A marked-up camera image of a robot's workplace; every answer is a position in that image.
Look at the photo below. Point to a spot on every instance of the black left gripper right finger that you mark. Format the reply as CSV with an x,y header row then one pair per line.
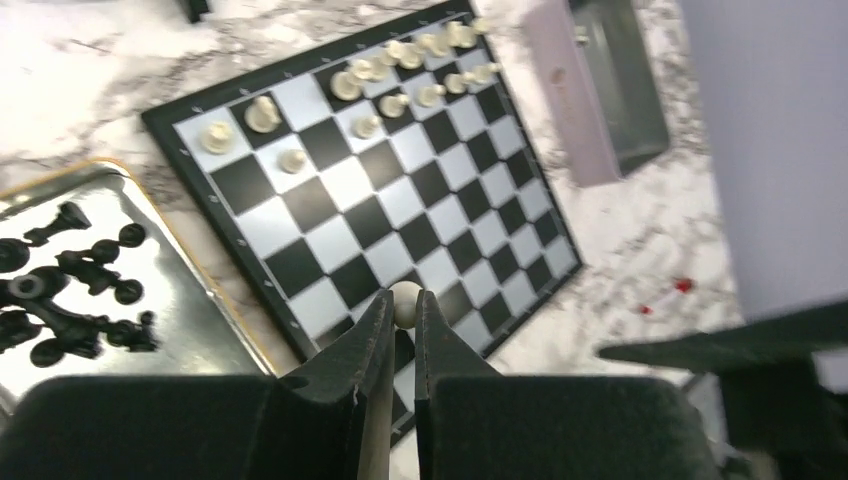
x,y
475,423

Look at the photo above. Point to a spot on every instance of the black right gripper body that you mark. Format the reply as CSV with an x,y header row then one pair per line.
x,y
780,422

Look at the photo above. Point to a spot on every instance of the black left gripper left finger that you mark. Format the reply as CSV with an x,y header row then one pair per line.
x,y
328,419

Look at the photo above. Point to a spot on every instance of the white pawn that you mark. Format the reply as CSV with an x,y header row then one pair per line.
x,y
292,161
393,106
459,83
405,294
365,127
430,95

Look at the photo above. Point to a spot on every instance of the white rook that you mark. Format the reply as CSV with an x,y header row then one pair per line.
x,y
217,138

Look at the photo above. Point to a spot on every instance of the white bishop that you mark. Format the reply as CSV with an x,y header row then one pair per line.
x,y
262,115

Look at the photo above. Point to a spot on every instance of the white chess piece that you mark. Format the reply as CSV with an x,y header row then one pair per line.
x,y
444,39
412,54

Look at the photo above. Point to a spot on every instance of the white chess piece corner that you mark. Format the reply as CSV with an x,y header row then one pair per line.
x,y
466,36

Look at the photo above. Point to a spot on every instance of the white queen piece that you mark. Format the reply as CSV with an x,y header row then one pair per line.
x,y
384,59

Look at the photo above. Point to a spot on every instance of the pile of black chess pieces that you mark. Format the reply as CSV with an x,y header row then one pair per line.
x,y
29,311

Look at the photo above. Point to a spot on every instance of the gold tin tray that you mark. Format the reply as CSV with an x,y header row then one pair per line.
x,y
196,330

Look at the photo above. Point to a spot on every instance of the red white marker pen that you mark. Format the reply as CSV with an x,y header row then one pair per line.
x,y
680,286

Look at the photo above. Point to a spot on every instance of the black silver chessboard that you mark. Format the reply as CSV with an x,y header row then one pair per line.
x,y
452,197

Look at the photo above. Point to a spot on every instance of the pink tin tray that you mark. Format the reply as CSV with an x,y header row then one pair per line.
x,y
591,60

